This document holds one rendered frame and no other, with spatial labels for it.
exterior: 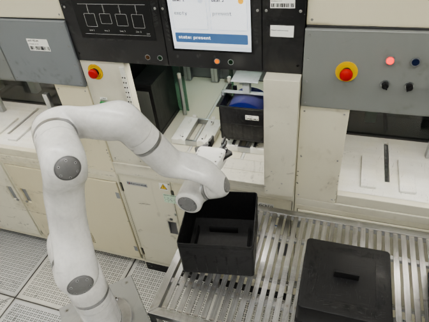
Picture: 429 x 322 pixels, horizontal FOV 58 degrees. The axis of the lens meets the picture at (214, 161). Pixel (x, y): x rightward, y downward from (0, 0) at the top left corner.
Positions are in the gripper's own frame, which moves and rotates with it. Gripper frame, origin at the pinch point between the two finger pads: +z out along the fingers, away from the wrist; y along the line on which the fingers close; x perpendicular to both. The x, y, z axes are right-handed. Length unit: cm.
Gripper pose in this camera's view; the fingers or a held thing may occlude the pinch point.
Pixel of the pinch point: (217, 142)
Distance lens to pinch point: 139.9
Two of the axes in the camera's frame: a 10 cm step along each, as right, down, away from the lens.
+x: -0.9, -7.7, -6.3
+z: 2.9, -6.3, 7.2
